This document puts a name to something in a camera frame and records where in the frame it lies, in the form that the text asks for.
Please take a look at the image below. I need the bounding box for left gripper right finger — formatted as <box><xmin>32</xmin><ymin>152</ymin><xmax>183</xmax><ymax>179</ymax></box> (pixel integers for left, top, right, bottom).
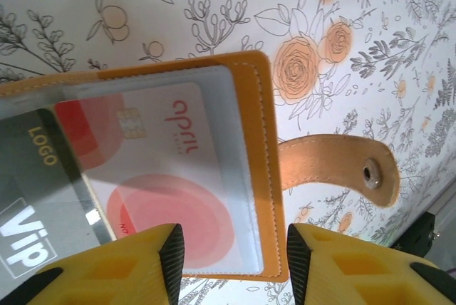
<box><xmin>286</xmin><ymin>223</ymin><xmax>456</xmax><ymax>305</ymax></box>

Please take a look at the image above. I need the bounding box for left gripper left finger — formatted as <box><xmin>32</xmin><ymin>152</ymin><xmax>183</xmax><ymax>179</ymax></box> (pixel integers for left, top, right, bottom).
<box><xmin>0</xmin><ymin>223</ymin><xmax>185</xmax><ymax>305</ymax></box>

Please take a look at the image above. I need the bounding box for black VIP card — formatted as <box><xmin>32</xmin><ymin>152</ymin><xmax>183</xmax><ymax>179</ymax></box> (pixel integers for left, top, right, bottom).
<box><xmin>0</xmin><ymin>107</ymin><xmax>115</xmax><ymax>281</ymax></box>

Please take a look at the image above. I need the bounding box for white pink april card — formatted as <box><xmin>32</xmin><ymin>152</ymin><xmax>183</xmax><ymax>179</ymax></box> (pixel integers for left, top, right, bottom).
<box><xmin>54</xmin><ymin>82</ymin><xmax>238</xmax><ymax>270</ymax></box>

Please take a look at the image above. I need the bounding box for orange leather card holder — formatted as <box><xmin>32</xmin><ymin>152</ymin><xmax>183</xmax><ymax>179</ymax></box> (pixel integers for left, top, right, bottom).
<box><xmin>0</xmin><ymin>50</ymin><xmax>402</xmax><ymax>283</ymax></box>

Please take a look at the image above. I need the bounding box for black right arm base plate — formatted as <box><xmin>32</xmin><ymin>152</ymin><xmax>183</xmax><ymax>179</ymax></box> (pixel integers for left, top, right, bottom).
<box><xmin>390</xmin><ymin>212</ymin><xmax>438</xmax><ymax>259</ymax></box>

